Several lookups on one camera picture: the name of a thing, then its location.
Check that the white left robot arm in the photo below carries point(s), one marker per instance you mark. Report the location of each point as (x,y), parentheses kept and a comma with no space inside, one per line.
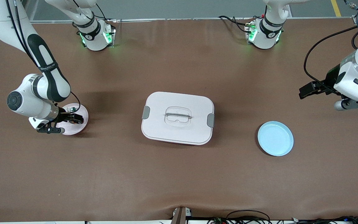
(356,77)

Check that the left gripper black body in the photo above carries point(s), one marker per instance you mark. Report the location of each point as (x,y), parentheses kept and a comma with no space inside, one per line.
(330,79)

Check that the white lidded storage box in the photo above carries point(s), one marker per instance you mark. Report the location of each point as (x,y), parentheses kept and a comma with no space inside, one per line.
(179,130)

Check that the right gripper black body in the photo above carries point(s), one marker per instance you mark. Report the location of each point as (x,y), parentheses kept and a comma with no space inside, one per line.
(65,117)

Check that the light blue round plate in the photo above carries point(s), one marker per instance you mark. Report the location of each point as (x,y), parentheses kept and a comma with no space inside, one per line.
(275,138)

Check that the brown grey edge bracket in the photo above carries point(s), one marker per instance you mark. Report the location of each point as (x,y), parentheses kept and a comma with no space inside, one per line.
(180,217)

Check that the pink round plate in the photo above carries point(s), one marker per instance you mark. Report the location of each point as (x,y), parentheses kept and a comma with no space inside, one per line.
(73,129)

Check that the green white switch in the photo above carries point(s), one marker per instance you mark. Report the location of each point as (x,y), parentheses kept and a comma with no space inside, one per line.
(72,109)

